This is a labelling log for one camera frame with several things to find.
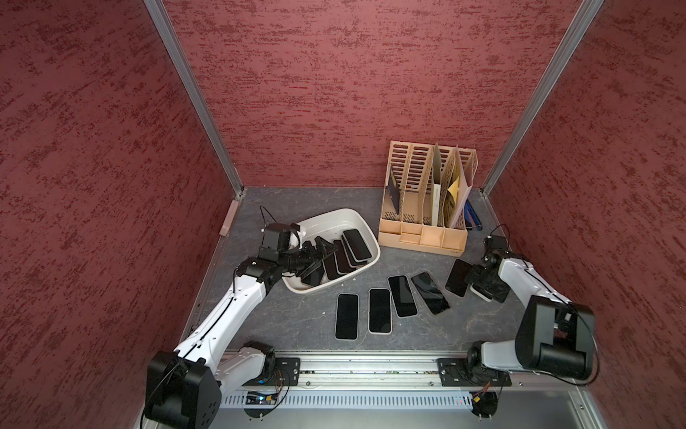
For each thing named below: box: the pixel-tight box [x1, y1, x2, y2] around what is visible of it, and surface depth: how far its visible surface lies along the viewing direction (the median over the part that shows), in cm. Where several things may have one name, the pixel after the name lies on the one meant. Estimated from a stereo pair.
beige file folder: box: [431, 142, 442, 227], surface depth 89 cm
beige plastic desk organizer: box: [377, 140, 479, 257], surface depth 100 cm
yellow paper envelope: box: [447, 175, 461, 203], surface depth 87 cm
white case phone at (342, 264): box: [333, 239, 355, 275], surface depth 97 cm
